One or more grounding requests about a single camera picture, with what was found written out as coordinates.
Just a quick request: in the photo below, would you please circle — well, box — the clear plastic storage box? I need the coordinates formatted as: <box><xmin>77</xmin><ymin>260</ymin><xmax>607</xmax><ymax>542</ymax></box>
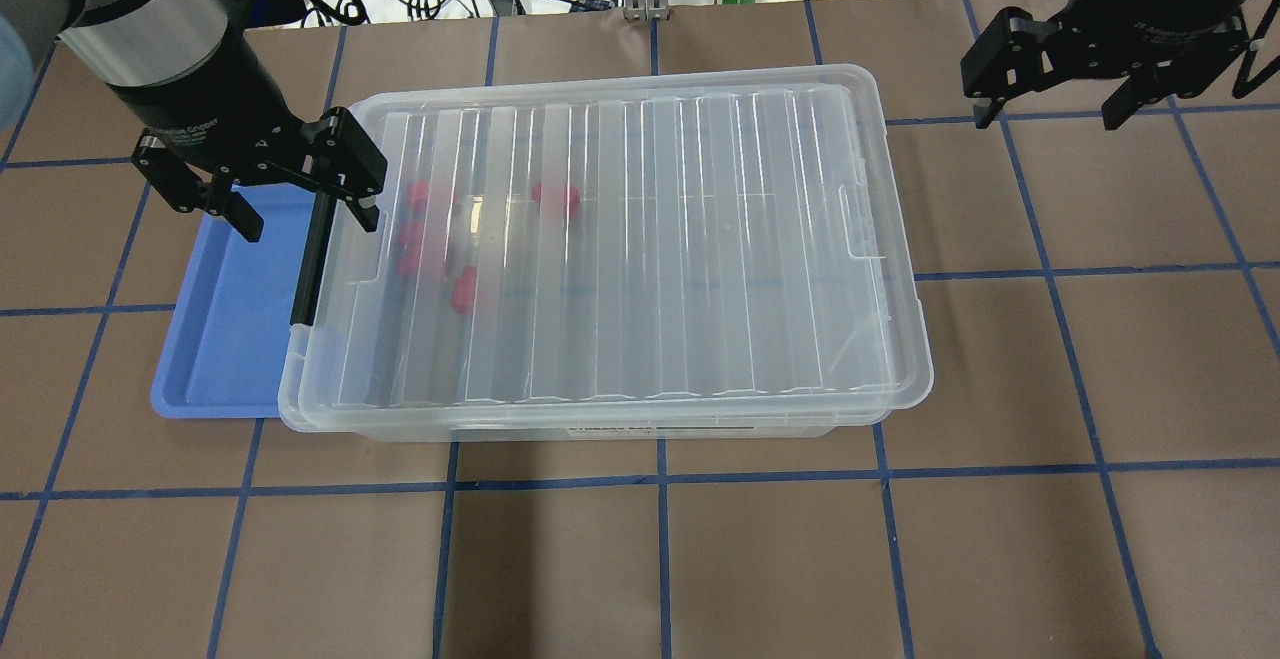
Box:
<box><xmin>276</xmin><ymin>90</ymin><xmax>931</xmax><ymax>441</ymax></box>

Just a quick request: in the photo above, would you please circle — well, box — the clear plastic box lid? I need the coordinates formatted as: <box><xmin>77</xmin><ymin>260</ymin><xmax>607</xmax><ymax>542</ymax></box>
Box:
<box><xmin>296</xmin><ymin>64</ymin><xmax>934</xmax><ymax>434</ymax></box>

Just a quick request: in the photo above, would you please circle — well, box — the black box handle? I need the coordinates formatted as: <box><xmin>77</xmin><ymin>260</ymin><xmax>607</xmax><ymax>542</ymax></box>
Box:
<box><xmin>291</xmin><ymin>195</ymin><xmax>338</xmax><ymax>326</ymax></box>

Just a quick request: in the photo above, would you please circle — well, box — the blue plastic tray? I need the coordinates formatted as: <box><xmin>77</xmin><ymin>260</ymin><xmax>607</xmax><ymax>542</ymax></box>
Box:
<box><xmin>151</xmin><ymin>186</ymin><xmax>314</xmax><ymax>418</ymax></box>

